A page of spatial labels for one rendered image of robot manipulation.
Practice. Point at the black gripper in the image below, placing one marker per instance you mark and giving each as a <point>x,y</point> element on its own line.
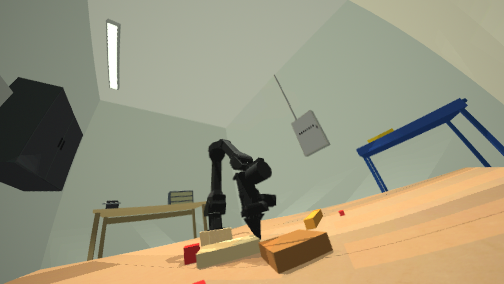
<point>252,209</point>

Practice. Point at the yellow flat bar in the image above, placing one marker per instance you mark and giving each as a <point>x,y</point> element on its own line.
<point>312,220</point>

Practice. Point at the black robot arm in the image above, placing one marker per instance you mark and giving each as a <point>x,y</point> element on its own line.
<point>252,173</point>

